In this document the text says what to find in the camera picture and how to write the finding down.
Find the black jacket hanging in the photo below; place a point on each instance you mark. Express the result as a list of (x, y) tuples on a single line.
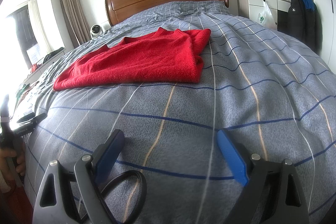
[(305, 25)]

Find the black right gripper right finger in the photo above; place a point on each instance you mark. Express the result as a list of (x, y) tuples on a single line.
[(285, 202)]

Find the white cabinet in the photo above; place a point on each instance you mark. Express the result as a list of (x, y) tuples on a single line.
[(279, 9)]

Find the blue garment on hanger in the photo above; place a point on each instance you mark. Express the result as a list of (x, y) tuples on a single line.
[(305, 1)]

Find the grey plaid duvet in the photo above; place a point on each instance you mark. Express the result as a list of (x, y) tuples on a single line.
[(270, 91)]

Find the orange fleece garment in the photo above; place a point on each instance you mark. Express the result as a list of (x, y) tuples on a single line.
[(16, 207)]

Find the white round fan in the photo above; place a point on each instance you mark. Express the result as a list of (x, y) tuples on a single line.
[(96, 30)]

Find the red knit sweater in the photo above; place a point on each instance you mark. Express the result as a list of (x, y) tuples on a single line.
[(161, 56)]

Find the white plastic bag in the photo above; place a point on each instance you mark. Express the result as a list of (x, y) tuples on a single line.
[(265, 17)]

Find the beige curtain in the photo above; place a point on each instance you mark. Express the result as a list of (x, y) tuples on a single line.
[(77, 20)]

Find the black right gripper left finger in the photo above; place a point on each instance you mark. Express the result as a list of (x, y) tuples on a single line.
[(55, 201)]

